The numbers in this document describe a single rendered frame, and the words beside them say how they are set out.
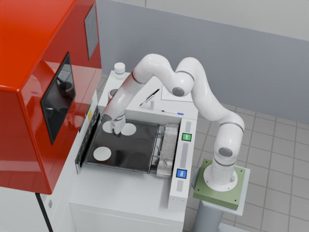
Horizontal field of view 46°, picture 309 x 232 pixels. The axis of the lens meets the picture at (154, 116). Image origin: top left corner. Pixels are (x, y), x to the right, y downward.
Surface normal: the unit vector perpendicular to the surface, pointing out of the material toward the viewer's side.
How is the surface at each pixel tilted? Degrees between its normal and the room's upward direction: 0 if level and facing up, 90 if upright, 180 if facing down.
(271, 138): 0
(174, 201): 90
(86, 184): 0
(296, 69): 90
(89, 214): 90
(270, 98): 90
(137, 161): 0
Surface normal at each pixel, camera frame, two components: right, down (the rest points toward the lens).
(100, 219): -0.17, 0.71
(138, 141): 0.04, -0.69
